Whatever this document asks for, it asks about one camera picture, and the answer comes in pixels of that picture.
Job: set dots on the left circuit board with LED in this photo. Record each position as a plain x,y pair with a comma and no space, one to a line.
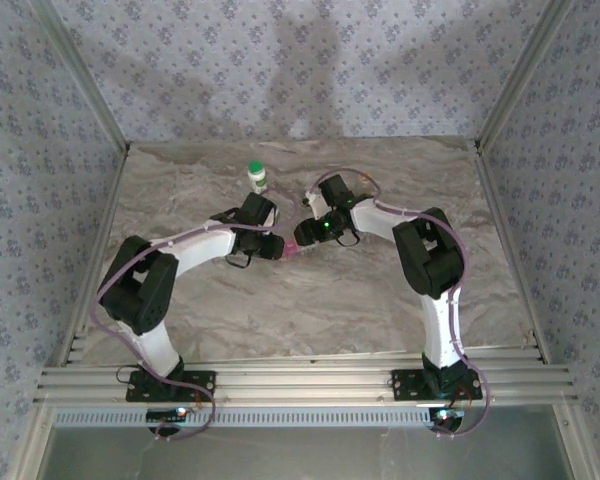
165,414

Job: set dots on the aluminium frame post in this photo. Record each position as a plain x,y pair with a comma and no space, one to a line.
520,75
82,75

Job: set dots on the pink and clear pill organizer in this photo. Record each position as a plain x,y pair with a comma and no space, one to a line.
290,249

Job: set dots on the aluminium mounting rail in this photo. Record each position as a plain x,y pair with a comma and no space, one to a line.
305,380

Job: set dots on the right circuit board with LED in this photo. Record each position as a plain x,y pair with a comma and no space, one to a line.
447,415

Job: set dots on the grey metal shelf panel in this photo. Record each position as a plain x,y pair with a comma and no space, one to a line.
305,455

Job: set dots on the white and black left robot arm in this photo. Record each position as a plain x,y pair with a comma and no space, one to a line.
205,245

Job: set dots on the aluminium side rail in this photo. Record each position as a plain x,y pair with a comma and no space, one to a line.
508,250
94,250

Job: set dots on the circuit board with led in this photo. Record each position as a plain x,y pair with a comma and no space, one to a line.
165,414
447,415

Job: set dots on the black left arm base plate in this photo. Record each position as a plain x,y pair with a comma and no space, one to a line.
205,382

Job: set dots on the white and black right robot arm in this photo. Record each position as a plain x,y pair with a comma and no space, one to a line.
380,220

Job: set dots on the white pill bottle green cap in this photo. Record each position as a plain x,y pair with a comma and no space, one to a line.
256,177

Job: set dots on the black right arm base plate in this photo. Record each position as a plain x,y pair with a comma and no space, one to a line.
405,385

